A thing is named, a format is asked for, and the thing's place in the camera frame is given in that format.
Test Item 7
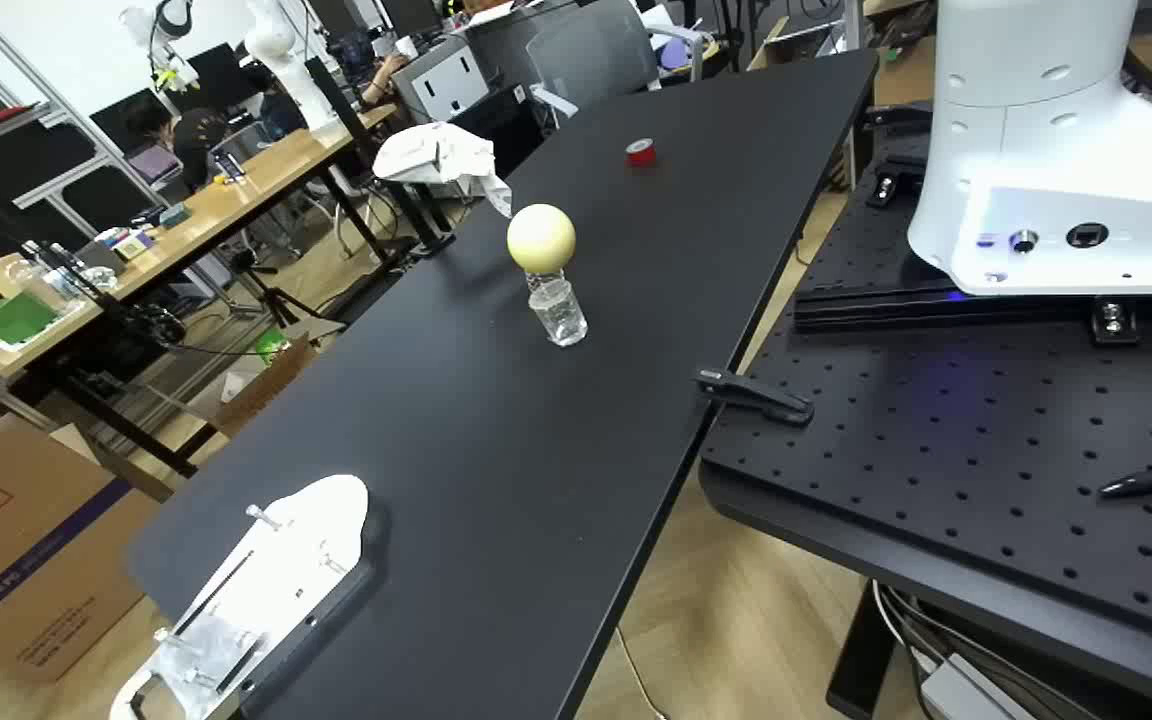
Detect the white patterned cloth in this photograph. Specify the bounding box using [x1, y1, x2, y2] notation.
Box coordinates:
[369, 122, 520, 221]

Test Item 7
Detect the clear plastic cup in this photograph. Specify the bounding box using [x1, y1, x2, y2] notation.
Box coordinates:
[524, 268, 593, 354]

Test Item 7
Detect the pale yellow ball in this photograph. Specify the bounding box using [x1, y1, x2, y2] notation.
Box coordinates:
[503, 200, 582, 281]

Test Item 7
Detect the red tape roll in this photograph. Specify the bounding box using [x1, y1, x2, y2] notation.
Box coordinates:
[621, 132, 664, 177]

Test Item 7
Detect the grey office chair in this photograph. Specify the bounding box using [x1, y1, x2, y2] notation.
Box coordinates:
[516, 0, 659, 118]

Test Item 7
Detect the light grey slotted cabinet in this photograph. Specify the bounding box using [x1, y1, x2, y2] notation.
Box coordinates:
[394, 37, 495, 129]

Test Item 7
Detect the long wooden desk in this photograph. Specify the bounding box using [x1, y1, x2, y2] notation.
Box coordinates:
[0, 101, 401, 384]

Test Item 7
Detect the black perforated mounting table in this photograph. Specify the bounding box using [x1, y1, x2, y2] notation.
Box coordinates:
[696, 132, 1152, 720]

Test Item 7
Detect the black computer monitor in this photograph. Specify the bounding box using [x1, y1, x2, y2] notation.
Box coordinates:
[85, 84, 182, 160]
[186, 39, 275, 114]

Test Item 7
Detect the grey power adapter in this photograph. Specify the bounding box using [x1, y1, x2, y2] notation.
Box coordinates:
[916, 648, 1049, 720]

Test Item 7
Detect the green pad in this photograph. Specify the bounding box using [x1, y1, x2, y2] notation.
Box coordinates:
[0, 292, 63, 354]

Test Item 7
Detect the brown cardboard box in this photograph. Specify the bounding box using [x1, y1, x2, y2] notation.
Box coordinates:
[0, 412, 167, 687]

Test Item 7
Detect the black clamp handle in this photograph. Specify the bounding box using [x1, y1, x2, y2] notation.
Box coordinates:
[696, 365, 819, 431]

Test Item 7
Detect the black metal base rail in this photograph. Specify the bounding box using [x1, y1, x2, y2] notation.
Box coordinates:
[793, 285, 1152, 339]

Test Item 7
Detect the black camera tripod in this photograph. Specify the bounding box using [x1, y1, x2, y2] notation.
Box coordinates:
[230, 250, 328, 331]

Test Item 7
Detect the black rail clamp bracket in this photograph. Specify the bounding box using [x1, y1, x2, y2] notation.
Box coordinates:
[1090, 297, 1149, 354]

